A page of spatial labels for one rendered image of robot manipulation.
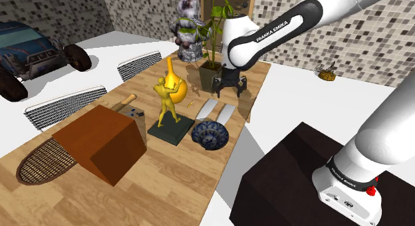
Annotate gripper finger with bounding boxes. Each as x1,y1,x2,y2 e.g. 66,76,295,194
233,76,248,99
211,76,227,99

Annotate green potted plant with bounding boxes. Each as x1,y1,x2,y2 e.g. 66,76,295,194
176,0,235,94

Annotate flat white blade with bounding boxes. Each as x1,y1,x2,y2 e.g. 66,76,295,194
215,103,237,126
196,98,219,121

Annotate yellow long-necked vase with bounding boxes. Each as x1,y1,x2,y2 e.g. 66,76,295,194
163,56,189,105

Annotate blue patterned bowl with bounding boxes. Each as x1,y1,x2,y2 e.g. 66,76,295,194
190,120,230,152

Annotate yellow figure on dark base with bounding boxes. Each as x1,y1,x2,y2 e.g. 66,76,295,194
147,76,196,147

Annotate grey white sculpture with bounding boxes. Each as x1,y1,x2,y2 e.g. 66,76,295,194
168,0,213,63

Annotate small golden ornament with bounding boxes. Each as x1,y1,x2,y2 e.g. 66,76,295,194
314,61,337,82

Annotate tan box with blue bits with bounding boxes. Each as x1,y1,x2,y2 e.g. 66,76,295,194
118,103,148,146

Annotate dark robot stand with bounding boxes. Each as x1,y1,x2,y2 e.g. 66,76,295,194
229,121,415,226

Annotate wooden table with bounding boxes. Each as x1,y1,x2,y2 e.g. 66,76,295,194
0,50,272,226

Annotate orange-brown wooden box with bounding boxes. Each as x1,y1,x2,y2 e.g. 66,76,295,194
51,104,148,187

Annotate blue toy buggy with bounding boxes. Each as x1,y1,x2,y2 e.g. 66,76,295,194
0,21,93,102

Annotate brown mesh racket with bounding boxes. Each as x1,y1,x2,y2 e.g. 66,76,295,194
16,93,138,186

